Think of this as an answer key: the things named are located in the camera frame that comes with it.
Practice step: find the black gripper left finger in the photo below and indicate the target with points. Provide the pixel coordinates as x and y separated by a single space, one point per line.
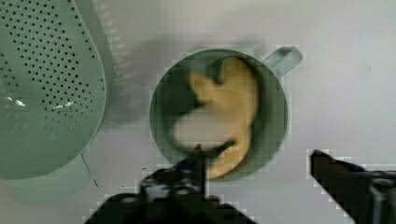
185 177

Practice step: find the green mug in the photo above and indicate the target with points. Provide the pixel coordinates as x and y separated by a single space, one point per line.
173 98

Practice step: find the green perforated colander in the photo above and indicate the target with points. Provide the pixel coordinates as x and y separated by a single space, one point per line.
56 78

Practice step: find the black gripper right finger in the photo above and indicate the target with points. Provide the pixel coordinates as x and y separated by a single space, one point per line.
368 197

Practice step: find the peeled toy banana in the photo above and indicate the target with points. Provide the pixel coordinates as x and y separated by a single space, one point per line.
228 107

